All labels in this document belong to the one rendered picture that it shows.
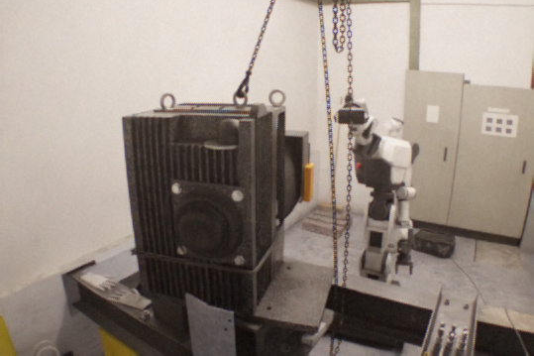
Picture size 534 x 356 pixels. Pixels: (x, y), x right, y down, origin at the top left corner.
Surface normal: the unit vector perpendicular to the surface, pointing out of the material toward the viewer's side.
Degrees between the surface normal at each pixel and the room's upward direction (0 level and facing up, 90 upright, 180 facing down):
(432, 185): 90
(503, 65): 90
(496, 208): 90
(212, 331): 90
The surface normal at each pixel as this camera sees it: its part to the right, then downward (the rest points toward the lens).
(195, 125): -0.29, 0.23
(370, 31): -0.53, 0.21
